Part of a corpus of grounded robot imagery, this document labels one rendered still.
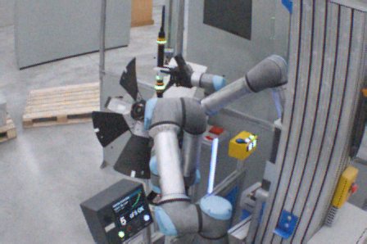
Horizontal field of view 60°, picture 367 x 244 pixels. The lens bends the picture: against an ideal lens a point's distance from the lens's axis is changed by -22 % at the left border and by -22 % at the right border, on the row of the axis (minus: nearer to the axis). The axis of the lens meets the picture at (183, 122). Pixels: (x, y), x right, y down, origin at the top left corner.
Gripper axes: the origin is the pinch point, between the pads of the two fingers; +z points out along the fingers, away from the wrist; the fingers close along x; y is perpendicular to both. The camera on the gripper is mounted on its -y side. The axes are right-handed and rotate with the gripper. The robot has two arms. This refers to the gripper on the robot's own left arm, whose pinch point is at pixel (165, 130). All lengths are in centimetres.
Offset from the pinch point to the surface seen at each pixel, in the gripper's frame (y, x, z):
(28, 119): 197, 83, 217
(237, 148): -36.8, 17.2, 6.7
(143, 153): 13.0, 14.1, 2.5
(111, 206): 17, -7, -73
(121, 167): 25.1, 18.3, -4.2
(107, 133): 35.6, 10.2, 20.7
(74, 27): 207, 26, 525
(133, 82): 18.5, -15.4, 31.3
